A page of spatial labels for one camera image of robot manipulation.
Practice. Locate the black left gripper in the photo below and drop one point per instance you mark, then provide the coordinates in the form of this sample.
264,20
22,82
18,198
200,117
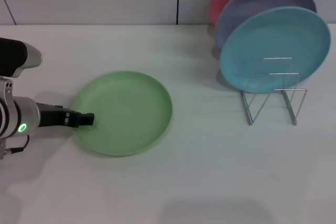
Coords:
51,116

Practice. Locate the green plastic plate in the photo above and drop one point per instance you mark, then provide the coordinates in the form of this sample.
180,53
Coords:
126,113

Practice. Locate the light blue plastic plate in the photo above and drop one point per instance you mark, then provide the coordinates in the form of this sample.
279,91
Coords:
275,37

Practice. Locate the purple plastic plate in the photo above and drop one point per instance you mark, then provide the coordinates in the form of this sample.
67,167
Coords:
262,1

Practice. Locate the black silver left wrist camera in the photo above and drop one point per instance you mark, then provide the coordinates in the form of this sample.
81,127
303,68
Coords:
13,56

